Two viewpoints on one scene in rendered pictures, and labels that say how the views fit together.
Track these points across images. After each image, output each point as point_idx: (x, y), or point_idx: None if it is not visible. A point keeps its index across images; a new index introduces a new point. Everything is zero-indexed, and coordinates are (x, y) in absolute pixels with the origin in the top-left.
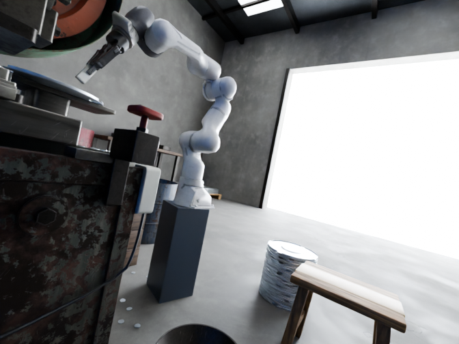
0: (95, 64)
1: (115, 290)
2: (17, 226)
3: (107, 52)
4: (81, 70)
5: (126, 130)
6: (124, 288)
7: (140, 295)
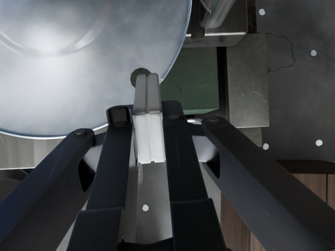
0: (99, 134)
1: None
2: None
3: (6, 213)
4: (151, 87)
5: None
6: (168, 222)
7: (143, 230)
